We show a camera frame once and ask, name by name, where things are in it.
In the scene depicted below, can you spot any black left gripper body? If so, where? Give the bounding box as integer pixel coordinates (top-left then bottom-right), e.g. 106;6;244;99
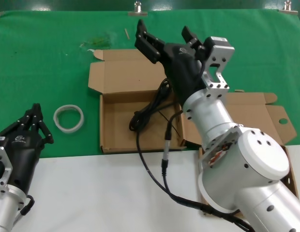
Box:
0;127;46;194

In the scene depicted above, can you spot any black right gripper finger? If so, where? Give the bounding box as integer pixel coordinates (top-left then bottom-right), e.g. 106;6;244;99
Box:
134;19;165;65
180;26;207;52

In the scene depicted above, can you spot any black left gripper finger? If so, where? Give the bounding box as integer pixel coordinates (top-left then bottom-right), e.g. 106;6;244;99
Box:
0;103;39;136
30;103;55;145

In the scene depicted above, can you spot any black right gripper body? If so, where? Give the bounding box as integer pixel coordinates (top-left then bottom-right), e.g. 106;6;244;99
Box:
159;42;206;106

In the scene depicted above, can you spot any black power cord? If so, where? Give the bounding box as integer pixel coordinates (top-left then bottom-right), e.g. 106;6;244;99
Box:
128;78;184;136

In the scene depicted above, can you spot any cardboard box with dotted lid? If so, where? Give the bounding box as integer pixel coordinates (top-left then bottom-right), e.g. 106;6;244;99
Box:
88;48;188;154

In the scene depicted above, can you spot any cardboard box with plain lid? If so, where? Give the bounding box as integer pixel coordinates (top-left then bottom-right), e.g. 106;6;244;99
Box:
181;92;300;217

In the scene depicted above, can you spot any clear tape roll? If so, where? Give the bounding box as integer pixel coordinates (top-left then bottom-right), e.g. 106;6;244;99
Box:
53;104;85;134

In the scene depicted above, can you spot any silver binder clip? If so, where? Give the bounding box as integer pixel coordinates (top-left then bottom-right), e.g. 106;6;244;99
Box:
278;0;299;15
128;1;149;17

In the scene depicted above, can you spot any crumpled clear tape patch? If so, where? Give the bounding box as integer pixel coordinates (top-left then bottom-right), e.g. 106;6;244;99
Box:
79;32;117;49

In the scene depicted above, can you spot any green table cloth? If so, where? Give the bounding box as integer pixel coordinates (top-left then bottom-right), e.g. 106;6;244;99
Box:
0;9;300;160

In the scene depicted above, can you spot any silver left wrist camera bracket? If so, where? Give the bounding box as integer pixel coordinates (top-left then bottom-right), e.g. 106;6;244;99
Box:
0;136;14;194

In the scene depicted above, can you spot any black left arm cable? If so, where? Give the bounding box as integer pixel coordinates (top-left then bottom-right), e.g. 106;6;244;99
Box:
15;194;35;226

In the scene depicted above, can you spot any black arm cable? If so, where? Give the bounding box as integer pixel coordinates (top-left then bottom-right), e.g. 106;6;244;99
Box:
136;60;256;232
15;194;35;226

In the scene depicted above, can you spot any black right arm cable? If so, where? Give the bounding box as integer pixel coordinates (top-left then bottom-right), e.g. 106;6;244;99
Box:
136;60;256;232

